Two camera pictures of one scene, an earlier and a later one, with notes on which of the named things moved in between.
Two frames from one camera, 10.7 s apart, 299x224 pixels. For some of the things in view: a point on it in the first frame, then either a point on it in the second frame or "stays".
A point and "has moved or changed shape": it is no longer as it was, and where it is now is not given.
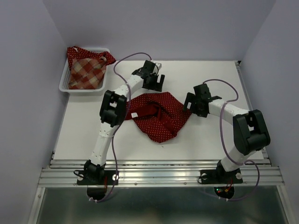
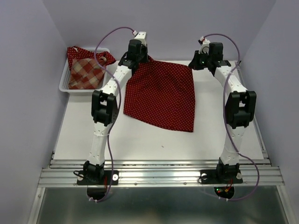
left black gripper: [156, 86] -> [143, 47]
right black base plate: [220, 176] stays
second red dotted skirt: [75, 52] stays
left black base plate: [111, 177] stays
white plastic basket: [64, 86] stays
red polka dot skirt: [160, 115] has moved or changed shape
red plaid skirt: [87, 73] stays
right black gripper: [190, 97] -> [194, 64]
